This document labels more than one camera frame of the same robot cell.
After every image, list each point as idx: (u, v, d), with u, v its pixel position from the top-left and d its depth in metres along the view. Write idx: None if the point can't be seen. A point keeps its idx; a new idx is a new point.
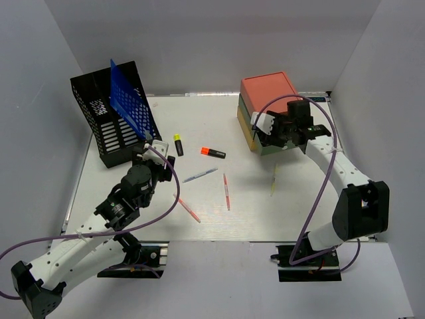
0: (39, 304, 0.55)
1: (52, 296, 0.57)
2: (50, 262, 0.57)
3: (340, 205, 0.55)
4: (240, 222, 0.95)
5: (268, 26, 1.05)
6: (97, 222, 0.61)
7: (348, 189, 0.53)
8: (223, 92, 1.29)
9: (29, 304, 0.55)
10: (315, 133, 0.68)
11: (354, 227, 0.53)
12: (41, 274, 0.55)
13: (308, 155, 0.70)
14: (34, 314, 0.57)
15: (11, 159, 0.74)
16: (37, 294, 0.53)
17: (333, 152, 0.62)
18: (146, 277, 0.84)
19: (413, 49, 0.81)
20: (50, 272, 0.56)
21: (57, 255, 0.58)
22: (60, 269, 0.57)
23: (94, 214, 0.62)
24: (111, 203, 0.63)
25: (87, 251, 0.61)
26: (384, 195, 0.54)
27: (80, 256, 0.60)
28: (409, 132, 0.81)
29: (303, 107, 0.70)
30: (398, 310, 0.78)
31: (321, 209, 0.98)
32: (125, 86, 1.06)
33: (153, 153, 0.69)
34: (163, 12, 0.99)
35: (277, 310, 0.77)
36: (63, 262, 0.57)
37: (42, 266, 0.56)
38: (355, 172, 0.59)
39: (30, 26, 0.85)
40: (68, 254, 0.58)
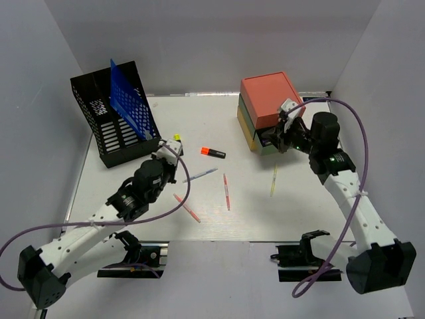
0: (46, 291, 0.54)
1: (58, 284, 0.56)
2: (62, 247, 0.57)
3: (360, 259, 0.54)
4: (240, 222, 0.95)
5: (269, 26, 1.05)
6: (109, 212, 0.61)
7: (372, 252, 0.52)
8: (224, 92, 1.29)
9: (36, 290, 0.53)
10: (338, 167, 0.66)
11: (370, 287, 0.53)
12: (52, 260, 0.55)
13: (327, 187, 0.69)
14: (38, 303, 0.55)
15: (12, 160, 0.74)
16: (49, 277, 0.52)
17: (356, 196, 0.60)
18: (146, 277, 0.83)
19: (414, 50, 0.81)
20: (60, 258, 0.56)
21: (68, 241, 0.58)
22: (71, 256, 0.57)
23: (105, 204, 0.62)
24: (123, 195, 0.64)
25: (95, 240, 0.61)
26: (408, 260, 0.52)
27: (89, 244, 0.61)
28: (409, 133, 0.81)
29: (333, 135, 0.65)
30: (397, 310, 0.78)
31: (321, 209, 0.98)
32: (125, 86, 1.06)
33: (167, 151, 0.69)
34: (163, 12, 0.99)
35: (277, 309, 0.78)
36: (75, 248, 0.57)
37: (53, 252, 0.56)
38: (380, 227, 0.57)
39: (30, 26, 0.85)
40: (80, 241, 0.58)
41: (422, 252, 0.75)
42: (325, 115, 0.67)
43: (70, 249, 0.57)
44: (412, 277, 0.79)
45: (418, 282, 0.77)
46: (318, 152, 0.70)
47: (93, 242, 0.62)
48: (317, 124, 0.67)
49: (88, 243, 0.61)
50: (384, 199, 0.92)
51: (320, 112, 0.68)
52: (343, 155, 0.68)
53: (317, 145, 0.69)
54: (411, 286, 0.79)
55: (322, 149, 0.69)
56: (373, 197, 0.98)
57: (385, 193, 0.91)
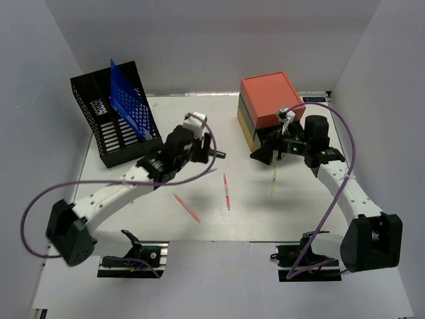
0: (78, 246, 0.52)
1: (88, 240, 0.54)
2: (95, 202, 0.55)
3: (350, 234, 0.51)
4: (240, 222, 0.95)
5: (268, 26, 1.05)
6: (139, 173, 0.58)
7: (358, 220, 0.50)
8: (224, 92, 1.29)
9: (70, 244, 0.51)
10: (329, 157, 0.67)
11: (364, 264, 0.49)
12: (84, 213, 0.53)
13: (320, 179, 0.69)
14: (69, 261, 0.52)
15: (12, 161, 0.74)
16: (83, 229, 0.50)
17: (345, 178, 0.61)
18: (146, 277, 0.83)
19: (414, 50, 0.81)
20: (94, 212, 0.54)
21: (101, 197, 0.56)
22: (103, 211, 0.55)
23: (135, 167, 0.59)
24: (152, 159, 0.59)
25: (126, 199, 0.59)
26: (396, 230, 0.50)
27: (120, 203, 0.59)
28: (409, 133, 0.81)
29: (321, 127, 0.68)
30: (397, 310, 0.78)
31: (321, 209, 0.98)
32: (125, 86, 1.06)
33: (194, 122, 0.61)
34: (163, 12, 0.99)
35: (277, 309, 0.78)
36: (107, 204, 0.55)
37: (86, 206, 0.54)
38: (367, 202, 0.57)
39: (30, 26, 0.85)
40: (112, 197, 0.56)
41: (421, 251, 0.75)
42: (314, 115, 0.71)
43: (103, 205, 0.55)
44: (412, 276, 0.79)
45: (418, 282, 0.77)
46: (310, 147, 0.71)
47: (123, 202, 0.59)
48: (307, 124, 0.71)
49: (119, 201, 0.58)
50: (384, 199, 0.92)
51: (311, 114, 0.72)
52: (334, 149, 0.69)
53: (309, 142, 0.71)
54: (411, 286, 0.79)
55: (314, 145, 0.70)
56: (373, 197, 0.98)
57: (385, 193, 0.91)
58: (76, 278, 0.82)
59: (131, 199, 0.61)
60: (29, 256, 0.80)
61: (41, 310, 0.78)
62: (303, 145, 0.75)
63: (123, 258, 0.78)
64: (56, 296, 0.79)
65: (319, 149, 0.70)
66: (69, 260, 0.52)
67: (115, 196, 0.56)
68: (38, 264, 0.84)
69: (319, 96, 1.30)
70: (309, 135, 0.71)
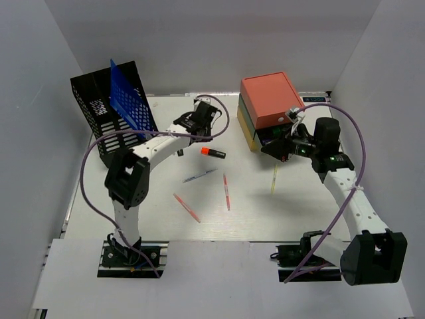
0: (140, 183, 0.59)
1: (145, 181, 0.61)
2: (150, 147, 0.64)
3: (352, 246, 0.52)
4: (240, 222, 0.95)
5: (268, 26, 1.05)
6: (178, 128, 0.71)
7: (362, 236, 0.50)
8: (224, 92, 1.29)
9: (133, 181, 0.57)
10: (337, 164, 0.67)
11: (362, 278, 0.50)
12: (144, 155, 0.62)
13: (327, 185, 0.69)
14: (131, 197, 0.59)
15: (11, 161, 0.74)
16: (146, 165, 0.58)
17: (352, 189, 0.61)
18: (146, 277, 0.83)
19: (414, 50, 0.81)
20: (151, 154, 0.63)
21: (153, 144, 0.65)
22: (156, 156, 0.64)
23: (174, 124, 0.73)
24: (185, 119, 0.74)
25: (169, 150, 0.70)
26: (400, 248, 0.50)
27: (165, 152, 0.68)
28: (409, 133, 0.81)
29: (333, 133, 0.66)
30: (398, 310, 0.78)
31: (321, 209, 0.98)
32: (125, 86, 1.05)
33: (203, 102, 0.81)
34: (163, 12, 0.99)
35: (276, 309, 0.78)
36: (161, 148, 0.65)
37: (143, 150, 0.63)
38: (372, 218, 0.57)
39: (30, 26, 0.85)
40: (163, 144, 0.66)
41: (422, 251, 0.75)
42: (327, 119, 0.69)
43: (157, 149, 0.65)
44: (412, 276, 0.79)
45: (418, 281, 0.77)
46: (319, 151, 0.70)
47: (168, 152, 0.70)
48: (319, 127, 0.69)
49: (167, 149, 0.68)
50: (384, 199, 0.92)
51: (323, 116, 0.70)
52: (343, 156, 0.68)
53: (318, 145, 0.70)
54: (411, 286, 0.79)
55: (323, 149, 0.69)
56: (373, 197, 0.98)
57: (385, 193, 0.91)
58: (76, 278, 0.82)
59: (172, 150, 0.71)
60: (29, 256, 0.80)
61: (41, 310, 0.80)
62: (311, 147, 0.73)
63: (131, 247, 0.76)
64: (55, 296, 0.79)
65: (329, 153, 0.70)
66: (131, 197, 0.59)
67: (165, 143, 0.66)
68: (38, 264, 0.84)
69: (318, 96, 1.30)
70: (319, 137, 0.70)
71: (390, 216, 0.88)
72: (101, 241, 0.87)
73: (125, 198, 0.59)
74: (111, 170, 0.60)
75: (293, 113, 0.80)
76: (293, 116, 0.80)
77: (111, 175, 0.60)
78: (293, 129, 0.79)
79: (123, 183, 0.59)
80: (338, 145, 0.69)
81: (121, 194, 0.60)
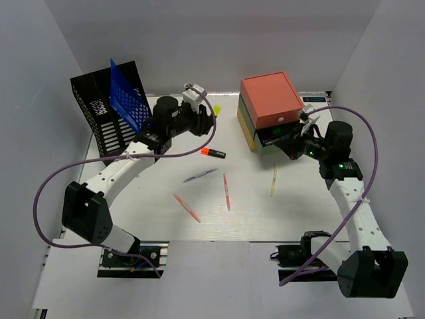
0: (100, 221, 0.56)
1: (106, 216, 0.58)
2: (105, 177, 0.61)
3: (350, 260, 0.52)
4: (240, 222, 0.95)
5: (269, 26, 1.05)
6: (139, 146, 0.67)
7: (362, 253, 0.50)
8: (224, 92, 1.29)
9: (91, 218, 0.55)
10: (345, 172, 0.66)
11: (357, 290, 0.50)
12: (99, 189, 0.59)
13: (331, 192, 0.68)
14: (91, 235, 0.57)
15: (12, 160, 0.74)
16: (101, 201, 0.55)
17: (358, 201, 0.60)
18: (147, 277, 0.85)
19: (414, 50, 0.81)
20: (106, 186, 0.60)
21: (109, 173, 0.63)
22: (115, 183, 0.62)
23: (134, 142, 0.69)
24: (147, 134, 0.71)
25: (131, 173, 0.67)
26: (400, 267, 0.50)
27: (125, 179, 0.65)
28: (410, 133, 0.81)
29: (343, 139, 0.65)
30: (397, 310, 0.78)
31: (322, 209, 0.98)
32: (125, 86, 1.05)
33: (188, 94, 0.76)
34: (163, 12, 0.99)
35: (276, 309, 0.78)
36: (118, 177, 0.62)
37: (99, 182, 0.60)
38: (375, 233, 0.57)
39: (30, 26, 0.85)
40: (119, 172, 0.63)
41: (421, 252, 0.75)
42: (339, 123, 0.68)
43: (114, 178, 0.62)
44: (412, 277, 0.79)
45: (419, 282, 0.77)
46: (329, 157, 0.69)
47: (129, 176, 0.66)
48: (329, 131, 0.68)
49: (129, 173, 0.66)
50: (384, 199, 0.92)
51: (334, 121, 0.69)
52: (352, 164, 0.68)
53: (327, 151, 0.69)
54: (411, 286, 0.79)
55: (333, 155, 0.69)
56: (373, 197, 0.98)
57: (385, 193, 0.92)
58: (76, 278, 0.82)
59: (136, 172, 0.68)
60: (30, 257, 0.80)
61: (41, 310, 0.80)
62: (321, 150, 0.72)
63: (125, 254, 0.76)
64: (55, 297, 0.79)
65: (337, 160, 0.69)
66: (94, 235, 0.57)
67: (122, 170, 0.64)
68: (38, 264, 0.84)
69: (319, 96, 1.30)
70: (329, 142, 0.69)
71: (390, 217, 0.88)
72: None
73: (87, 237, 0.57)
74: (66, 212, 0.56)
75: (305, 113, 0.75)
76: (304, 117, 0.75)
77: (66, 216, 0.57)
78: (303, 129, 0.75)
79: (82, 223, 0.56)
80: (348, 150, 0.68)
81: (82, 233, 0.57)
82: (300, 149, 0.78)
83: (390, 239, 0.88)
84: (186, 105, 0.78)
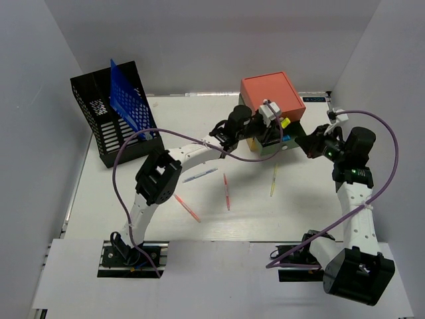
0: (169, 185, 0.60)
1: (174, 183, 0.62)
2: (184, 151, 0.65)
3: (337, 259, 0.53)
4: (240, 222, 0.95)
5: (268, 26, 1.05)
6: (214, 139, 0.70)
7: (348, 253, 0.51)
8: (223, 92, 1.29)
9: (164, 179, 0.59)
10: (356, 178, 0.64)
11: (339, 287, 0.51)
12: (177, 159, 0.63)
13: (338, 195, 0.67)
14: (156, 194, 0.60)
15: (11, 160, 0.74)
16: (178, 168, 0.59)
17: (361, 205, 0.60)
18: (146, 277, 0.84)
19: (414, 50, 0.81)
20: (183, 159, 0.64)
21: (188, 149, 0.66)
22: (188, 161, 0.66)
23: (210, 135, 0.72)
24: (219, 133, 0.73)
25: (200, 159, 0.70)
26: (386, 274, 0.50)
27: (194, 162, 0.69)
28: (410, 133, 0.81)
29: (362, 146, 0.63)
30: (397, 310, 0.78)
31: (321, 209, 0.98)
32: (125, 86, 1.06)
33: (265, 109, 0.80)
34: (163, 12, 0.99)
35: (275, 308, 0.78)
36: (194, 156, 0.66)
37: (178, 154, 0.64)
38: (370, 238, 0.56)
39: (30, 26, 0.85)
40: (195, 152, 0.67)
41: (420, 252, 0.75)
42: (362, 129, 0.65)
43: (189, 155, 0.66)
44: (411, 277, 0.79)
45: (418, 282, 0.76)
46: (344, 161, 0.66)
47: (200, 160, 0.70)
48: (350, 135, 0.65)
49: (198, 159, 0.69)
50: (384, 199, 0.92)
51: (358, 126, 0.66)
52: (366, 171, 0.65)
53: (344, 154, 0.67)
54: (410, 286, 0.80)
55: (348, 159, 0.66)
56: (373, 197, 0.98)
57: (385, 193, 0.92)
58: (76, 278, 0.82)
59: (202, 161, 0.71)
60: (30, 257, 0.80)
61: (41, 310, 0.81)
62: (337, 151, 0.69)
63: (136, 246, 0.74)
64: (54, 297, 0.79)
65: (352, 165, 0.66)
66: (157, 196, 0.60)
67: (199, 152, 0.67)
68: (38, 264, 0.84)
69: (319, 96, 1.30)
70: (347, 146, 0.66)
71: (390, 216, 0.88)
72: (101, 242, 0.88)
73: (151, 195, 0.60)
74: (145, 166, 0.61)
75: (333, 112, 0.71)
76: (333, 117, 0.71)
77: (143, 171, 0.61)
78: (328, 129, 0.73)
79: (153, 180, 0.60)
80: (366, 156, 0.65)
81: (148, 190, 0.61)
82: (319, 149, 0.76)
83: (390, 239, 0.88)
84: (258, 117, 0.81)
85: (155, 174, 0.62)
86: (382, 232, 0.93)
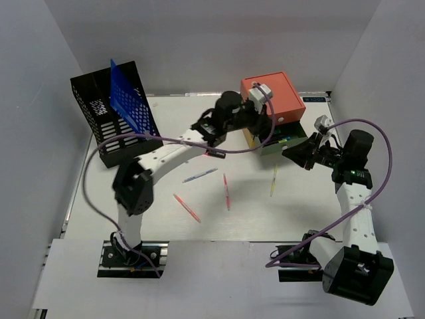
0: (145, 195, 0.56)
1: (152, 192, 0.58)
2: (158, 157, 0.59)
3: (337, 258, 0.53)
4: (240, 222, 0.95)
5: (268, 26, 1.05)
6: (196, 135, 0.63)
7: (348, 250, 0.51)
8: (223, 92, 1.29)
9: (136, 190, 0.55)
10: (355, 179, 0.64)
11: (338, 286, 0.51)
12: (149, 166, 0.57)
13: (337, 195, 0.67)
14: (133, 205, 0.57)
15: (12, 160, 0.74)
16: (148, 178, 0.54)
17: (360, 205, 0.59)
18: (146, 277, 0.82)
19: (414, 50, 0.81)
20: (157, 165, 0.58)
21: (163, 153, 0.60)
22: (163, 167, 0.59)
23: (190, 129, 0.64)
24: (204, 123, 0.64)
25: (181, 159, 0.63)
26: (385, 272, 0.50)
27: (172, 165, 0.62)
28: (410, 133, 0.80)
29: (362, 147, 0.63)
30: (397, 310, 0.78)
31: (321, 209, 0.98)
32: (125, 86, 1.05)
33: (255, 92, 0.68)
34: (163, 12, 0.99)
35: (275, 309, 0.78)
36: (169, 160, 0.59)
37: (151, 161, 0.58)
38: (368, 237, 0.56)
39: (30, 26, 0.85)
40: (172, 155, 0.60)
41: (420, 252, 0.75)
42: (360, 131, 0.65)
43: (165, 160, 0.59)
44: (411, 278, 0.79)
45: (418, 282, 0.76)
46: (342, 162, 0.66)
47: (180, 161, 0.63)
48: (348, 137, 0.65)
49: (178, 159, 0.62)
50: (384, 199, 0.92)
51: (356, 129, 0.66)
52: (366, 172, 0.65)
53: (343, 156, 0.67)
54: (410, 286, 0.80)
55: (346, 161, 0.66)
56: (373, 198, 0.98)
57: (385, 193, 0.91)
58: (76, 278, 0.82)
59: (183, 161, 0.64)
60: (30, 257, 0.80)
61: (41, 310, 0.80)
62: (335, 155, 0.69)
63: (131, 249, 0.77)
64: (54, 297, 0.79)
65: (351, 166, 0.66)
66: (135, 207, 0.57)
67: (175, 155, 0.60)
68: (38, 264, 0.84)
69: (319, 96, 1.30)
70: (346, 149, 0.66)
71: (390, 216, 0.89)
72: (101, 242, 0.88)
73: (129, 206, 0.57)
74: (117, 177, 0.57)
75: (324, 126, 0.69)
76: (325, 130, 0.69)
77: (116, 183, 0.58)
78: (321, 142, 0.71)
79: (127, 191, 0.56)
80: (365, 158, 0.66)
81: (125, 201, 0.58)
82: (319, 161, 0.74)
83: (390, 239, 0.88)
84: (249, 102, 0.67)
85: (130, 183, 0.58)
86: (382, 232, 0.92)
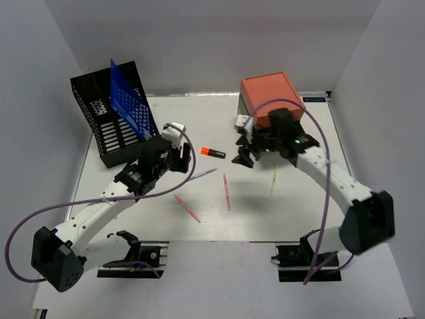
0: (66, 271, 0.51)
1: (77, 264, 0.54)
2: (78, 224, 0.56)
3: (348, 222, 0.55)
4: (240, 222, 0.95)
5: (268, 26, 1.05)
6: (119, 189, 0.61)
7: (353, 208, 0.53)
8: (223, 92, 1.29)
9: (56, 268, 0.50)
10: (303, 145, 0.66)
11: (366, 245, 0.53)
12: (68, 238, 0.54)
13: (301, 169, 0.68)
14: (58, 283, 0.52)
15: (12, 160, 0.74)
16: (68, 252, 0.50)
17: (327, 165, 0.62)
18: (146, 278, 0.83)
19: (414, 50, 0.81)
20: (77, 234, 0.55)
21: (83, 218, 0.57)
22: (87, 232, 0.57)
23: (115, 182, 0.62)
24: (129, 173, 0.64)
25: (109, 216, 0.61)
26: (386, 205, 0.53)
27: (98, 226, 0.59)
28: (410, 133, 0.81)
29: (286, 118, 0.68)
30: (398, 310, 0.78)
31: (322, 209, 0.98)
32: (125, 86, 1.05)
33: (171, 131, 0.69)
34: (163, 12, 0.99)
35: (275, 309, 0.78)
36: (91, 225, 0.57)
37: (70, 230, 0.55)
38: (355, 185, 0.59)
39: (30, 26, 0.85)
40: (93, 218, 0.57)
41: (421, 252, 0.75)
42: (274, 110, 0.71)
43: (86, 225, 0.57)
44: (411, 278, 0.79)
45: (418, 282, 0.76)
46: (282, 139, 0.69)
47: (106, 220, 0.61)
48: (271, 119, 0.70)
49: (106, 216, 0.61)
50: None
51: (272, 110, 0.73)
52: (306, 136, 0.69)
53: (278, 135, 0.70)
54: (410, 285, 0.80)
55: (285, 137, 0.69)
56: None
57: (385, 193, 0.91)
58: None
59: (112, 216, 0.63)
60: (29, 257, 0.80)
61: (41, 310, 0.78)
62: (273, 139, 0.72)
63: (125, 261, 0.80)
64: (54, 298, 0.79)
65: (292, 137, 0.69)
66: (60, 286, 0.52)
67: (97, 214, 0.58)
68: None
69: (319, 96, 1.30)
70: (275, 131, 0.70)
71: None
72: None
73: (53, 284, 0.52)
74: (34, 256, 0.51)
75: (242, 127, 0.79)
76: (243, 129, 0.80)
77: (33, 262, 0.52)
78: (248, 137, 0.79)
79: (48, 268, 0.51)
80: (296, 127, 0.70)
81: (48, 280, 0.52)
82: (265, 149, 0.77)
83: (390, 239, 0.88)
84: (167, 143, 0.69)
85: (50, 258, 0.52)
86: None
